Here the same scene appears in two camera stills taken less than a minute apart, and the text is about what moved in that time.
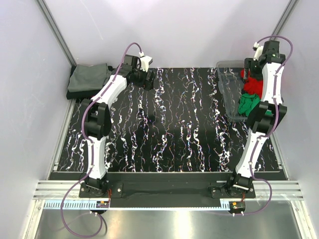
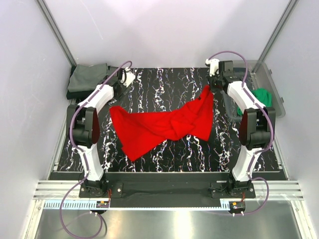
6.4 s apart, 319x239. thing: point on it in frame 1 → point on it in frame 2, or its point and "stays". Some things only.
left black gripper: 147,84 → 124,89
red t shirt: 252,85 → 140,131
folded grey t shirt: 84,77 stays
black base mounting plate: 162,190 stays
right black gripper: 248,63 → 210,78
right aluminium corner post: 285,14 stays
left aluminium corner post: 56,33 stays
